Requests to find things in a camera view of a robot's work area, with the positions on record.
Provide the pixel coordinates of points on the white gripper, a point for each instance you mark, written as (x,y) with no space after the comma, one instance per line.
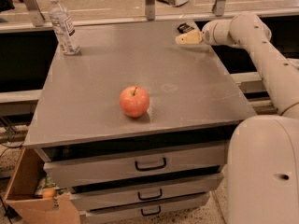
(209,32)

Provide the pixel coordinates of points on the black rxbar chocolate wrapper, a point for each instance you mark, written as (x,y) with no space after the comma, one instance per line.
(185,28)

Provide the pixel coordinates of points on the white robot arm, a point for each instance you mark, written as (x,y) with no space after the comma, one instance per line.
(263,153)

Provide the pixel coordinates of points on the red apple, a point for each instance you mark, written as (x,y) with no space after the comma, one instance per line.
(134,101)

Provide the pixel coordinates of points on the grey drawer cabinet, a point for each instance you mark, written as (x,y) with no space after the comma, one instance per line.
(136,125)

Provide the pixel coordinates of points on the clear plastic water bottle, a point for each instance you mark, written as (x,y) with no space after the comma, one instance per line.
(63,28)

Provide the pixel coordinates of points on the top grey drawer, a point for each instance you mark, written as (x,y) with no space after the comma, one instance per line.
(100,169)

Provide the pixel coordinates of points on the grey drawer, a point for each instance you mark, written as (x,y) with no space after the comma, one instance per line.
(153,191)
(146,209)
(100,169)

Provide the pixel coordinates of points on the middle grey drawer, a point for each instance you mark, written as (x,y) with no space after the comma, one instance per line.
(153,191)

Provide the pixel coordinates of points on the bottom grey drawer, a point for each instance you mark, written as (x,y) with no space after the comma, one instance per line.
(146,209)

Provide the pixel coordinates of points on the orange fruit in box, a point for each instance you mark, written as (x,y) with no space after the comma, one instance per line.
(49,193)

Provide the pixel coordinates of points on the brown cardboard box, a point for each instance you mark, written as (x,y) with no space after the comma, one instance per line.
(21,194)

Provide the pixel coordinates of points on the metal railing frame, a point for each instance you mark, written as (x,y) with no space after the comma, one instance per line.
(30,15)

